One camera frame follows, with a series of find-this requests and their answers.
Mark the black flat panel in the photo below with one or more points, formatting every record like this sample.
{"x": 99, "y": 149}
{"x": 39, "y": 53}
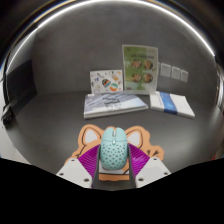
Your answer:
{"x": 21, "y": 85}

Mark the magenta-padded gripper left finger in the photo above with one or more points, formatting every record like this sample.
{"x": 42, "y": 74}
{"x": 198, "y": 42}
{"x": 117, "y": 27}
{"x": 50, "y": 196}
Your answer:
{"x": 75, "y": 171}

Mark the small black device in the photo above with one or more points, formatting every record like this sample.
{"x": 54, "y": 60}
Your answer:
{"x": 8, "y": 112}

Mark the grey patterned book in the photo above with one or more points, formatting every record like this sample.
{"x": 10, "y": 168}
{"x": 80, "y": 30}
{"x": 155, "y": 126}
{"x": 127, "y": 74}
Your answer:
{"x": 113, "y": 104}

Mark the orange corgi-shaped mouse pad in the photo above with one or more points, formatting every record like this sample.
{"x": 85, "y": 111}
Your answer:
{"x": 141, "y": 140}

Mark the white card with colourful stickers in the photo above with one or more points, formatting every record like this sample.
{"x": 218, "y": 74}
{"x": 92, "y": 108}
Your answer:
{"x": 106, "y": 81}

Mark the white book with blue stripe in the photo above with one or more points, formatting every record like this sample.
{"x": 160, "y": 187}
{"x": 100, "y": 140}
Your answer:
{"x": 171, "y": 103}

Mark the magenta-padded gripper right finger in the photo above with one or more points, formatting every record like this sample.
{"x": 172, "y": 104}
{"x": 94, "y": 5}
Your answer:
{"x": 152, "y": 171}

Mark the mint green perforated computer mouse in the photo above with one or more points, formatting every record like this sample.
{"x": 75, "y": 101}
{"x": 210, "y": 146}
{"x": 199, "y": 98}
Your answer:
{"x": 113, "y": 150}

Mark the green standing menu card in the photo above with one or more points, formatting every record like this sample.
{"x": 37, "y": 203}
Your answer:
{"x": 140, "y": 68}

